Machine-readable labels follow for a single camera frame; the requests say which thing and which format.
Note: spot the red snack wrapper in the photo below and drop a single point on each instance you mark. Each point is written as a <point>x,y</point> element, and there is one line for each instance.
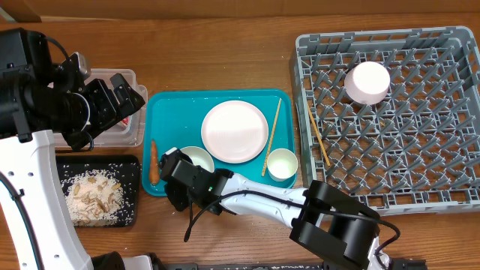
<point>124,122</point>

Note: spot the white bowl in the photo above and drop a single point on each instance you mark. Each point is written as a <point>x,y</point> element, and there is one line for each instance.
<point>200,157</point>

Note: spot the orange carrot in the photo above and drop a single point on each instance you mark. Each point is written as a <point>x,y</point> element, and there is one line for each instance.
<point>154,175</point>

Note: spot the teal plastic serving tray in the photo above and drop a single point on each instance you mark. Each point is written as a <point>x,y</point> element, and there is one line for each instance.
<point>174,119</point>

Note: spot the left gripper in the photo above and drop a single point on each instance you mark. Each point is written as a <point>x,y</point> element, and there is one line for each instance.
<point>97,89</point>

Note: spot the grey dishwasher rack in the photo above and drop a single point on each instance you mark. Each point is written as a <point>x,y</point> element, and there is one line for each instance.
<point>416,151</point>

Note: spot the black plastic tray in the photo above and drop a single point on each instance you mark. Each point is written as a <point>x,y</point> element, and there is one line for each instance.
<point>127,165</point>

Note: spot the clear plastic bin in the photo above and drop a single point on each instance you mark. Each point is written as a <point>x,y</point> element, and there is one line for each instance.
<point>120,135</point>

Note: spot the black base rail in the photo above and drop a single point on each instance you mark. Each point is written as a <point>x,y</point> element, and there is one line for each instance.
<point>243,267</point>

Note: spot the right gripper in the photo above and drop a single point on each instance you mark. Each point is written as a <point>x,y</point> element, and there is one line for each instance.
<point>179,202</point>

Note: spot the large pink plate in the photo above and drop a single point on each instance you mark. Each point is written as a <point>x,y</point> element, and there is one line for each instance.
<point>234,131</point>

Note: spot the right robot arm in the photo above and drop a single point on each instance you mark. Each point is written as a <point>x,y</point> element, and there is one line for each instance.
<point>340,230</point>

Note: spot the rice and food scraps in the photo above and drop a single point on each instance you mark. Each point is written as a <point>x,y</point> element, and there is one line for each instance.
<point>93,197</point>

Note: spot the white plastic cup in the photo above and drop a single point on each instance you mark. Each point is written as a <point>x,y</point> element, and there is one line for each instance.
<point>282,164</point>

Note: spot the wooden chopstick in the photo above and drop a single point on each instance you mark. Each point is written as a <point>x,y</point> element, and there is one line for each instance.
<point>313,121</point>
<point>272,135</point>

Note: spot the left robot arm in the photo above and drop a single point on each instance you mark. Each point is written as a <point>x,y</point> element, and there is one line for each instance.
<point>38,100</point>

